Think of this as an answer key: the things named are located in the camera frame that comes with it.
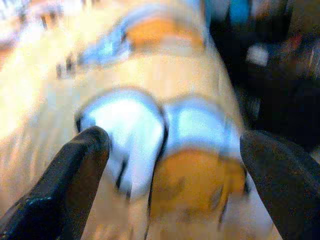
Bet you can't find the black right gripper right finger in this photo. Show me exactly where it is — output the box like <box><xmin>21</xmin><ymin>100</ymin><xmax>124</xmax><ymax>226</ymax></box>
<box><xmin>240</xmin><ymin>129</ymin><xmax>320</xmax><ymax>240</ymax></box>

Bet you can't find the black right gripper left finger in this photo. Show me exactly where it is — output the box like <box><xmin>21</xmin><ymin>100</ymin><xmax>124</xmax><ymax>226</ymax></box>
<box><xmin>0</xmin><ymin>125</ymin><xmax>111</xmax><ymax>240</ymax></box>

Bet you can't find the yellow cartoon print blanket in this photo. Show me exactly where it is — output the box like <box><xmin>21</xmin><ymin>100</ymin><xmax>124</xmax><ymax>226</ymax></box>
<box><xmin>0</xmin><ymin>0</ymin><xmax>283</xmax><ymax>240</ymax></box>

